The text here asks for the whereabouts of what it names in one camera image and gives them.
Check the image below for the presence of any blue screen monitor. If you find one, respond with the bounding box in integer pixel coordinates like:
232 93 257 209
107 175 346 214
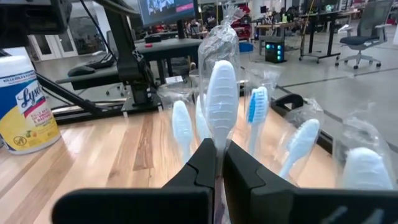
137 0 199 28

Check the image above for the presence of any black arched table clamp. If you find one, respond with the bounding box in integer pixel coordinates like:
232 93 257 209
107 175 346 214
270 93 305 118

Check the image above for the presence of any black table frame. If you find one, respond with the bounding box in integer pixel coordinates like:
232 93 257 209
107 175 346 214
35 73 398 154

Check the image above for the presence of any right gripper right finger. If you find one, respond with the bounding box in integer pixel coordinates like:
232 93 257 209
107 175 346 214
222 141 398 224

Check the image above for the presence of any blue plastic bin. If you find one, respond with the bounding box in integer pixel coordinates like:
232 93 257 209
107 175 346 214
238 41 254 54

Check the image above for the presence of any red tool cart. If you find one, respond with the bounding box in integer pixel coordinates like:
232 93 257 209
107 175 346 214
232 4 253 40

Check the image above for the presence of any white paper sheet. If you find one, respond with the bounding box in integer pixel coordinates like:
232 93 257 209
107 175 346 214
165 75 185 85

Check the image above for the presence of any black computer mouse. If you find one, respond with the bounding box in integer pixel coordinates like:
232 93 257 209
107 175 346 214
67 65 96 78

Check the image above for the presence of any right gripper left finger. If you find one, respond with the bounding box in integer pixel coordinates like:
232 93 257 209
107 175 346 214
52 138 218 224

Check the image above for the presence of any grey work table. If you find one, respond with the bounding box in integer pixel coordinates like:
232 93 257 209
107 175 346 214
55 37 203 91

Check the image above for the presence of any white lidded wipes canister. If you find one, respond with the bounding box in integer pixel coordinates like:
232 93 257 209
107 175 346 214
0 55 62 156

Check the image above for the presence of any black keyboard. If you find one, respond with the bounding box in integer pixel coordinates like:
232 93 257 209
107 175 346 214
78 53 116 70

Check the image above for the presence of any grey office chair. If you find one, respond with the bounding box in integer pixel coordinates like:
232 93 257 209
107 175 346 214
334 0 395 70

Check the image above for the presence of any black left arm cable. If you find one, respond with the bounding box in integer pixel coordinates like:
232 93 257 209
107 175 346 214
79 0 118 62

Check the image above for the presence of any computer tower with blue lights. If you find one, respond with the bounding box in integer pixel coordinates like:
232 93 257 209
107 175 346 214
264 39 285 64

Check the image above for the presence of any purple white toothbrush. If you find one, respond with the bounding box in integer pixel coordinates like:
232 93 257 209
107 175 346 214
197 2 247 224

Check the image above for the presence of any black standing desk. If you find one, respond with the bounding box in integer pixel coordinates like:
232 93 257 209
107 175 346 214
297 11 363 65

